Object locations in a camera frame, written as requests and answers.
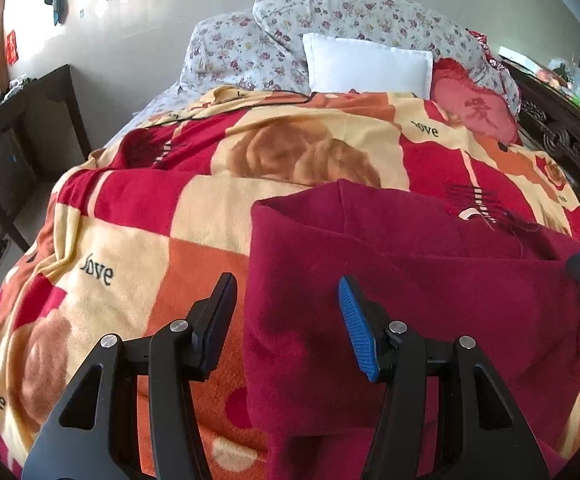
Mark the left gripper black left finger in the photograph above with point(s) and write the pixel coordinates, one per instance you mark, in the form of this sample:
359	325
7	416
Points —
92	432

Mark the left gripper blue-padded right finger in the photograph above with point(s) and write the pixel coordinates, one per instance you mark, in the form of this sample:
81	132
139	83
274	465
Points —
480	431

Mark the dark red fleece garment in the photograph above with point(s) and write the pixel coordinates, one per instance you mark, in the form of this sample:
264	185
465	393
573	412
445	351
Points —
504	284

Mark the dark carved wooden headboard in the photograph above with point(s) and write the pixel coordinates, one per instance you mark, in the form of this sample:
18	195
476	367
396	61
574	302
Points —
550	120

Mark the red orange love blanket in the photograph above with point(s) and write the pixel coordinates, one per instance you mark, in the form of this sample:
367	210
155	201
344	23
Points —
146	227

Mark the red heart-shaped cushion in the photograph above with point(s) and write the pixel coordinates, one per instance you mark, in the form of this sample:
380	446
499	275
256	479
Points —
479	109

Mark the dark wooden side table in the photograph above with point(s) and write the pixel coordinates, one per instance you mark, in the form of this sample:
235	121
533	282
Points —
57	87

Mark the white square pillow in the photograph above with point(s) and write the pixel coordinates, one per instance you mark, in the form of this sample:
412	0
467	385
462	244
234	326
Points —
343	64

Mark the red paper wall decoration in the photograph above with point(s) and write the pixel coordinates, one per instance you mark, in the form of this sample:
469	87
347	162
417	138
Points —
11	53

